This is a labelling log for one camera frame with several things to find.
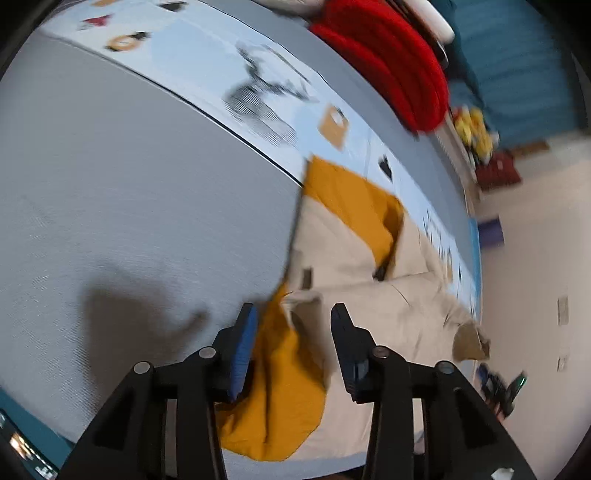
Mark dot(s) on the grey printed bed sheet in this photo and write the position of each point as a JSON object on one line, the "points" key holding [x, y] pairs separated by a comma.
{"points": [[132, 226]]}

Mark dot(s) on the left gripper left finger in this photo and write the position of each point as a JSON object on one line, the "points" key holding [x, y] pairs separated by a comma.
{"points": [[233, 346]]}

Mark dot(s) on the white folded clothes stack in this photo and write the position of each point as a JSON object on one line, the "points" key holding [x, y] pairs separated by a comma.
{"points": [[429, 23]]}

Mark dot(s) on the blue curtain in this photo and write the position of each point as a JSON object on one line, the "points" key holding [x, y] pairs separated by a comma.
{"points": [[526, 75]]}

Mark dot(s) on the red folded blanket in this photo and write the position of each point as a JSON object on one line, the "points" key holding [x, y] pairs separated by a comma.
{"points": [[391, 55]]}

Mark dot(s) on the beige and mustard coat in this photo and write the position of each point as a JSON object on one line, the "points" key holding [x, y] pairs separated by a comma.
{"points": [[354, 244]]}

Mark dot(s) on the white wall switch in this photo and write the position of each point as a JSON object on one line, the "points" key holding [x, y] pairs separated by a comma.
{"points": [[563, 310]]}

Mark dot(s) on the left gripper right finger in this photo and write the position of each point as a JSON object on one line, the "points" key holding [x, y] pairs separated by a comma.
{"points": [[354, 347]]}

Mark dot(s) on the yellow plush toys pile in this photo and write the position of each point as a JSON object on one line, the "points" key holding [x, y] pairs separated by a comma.
{"points": [[479, 141]]}

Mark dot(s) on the white wall socket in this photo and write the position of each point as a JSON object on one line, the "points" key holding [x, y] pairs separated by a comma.
{"points": [[562, 363]]}

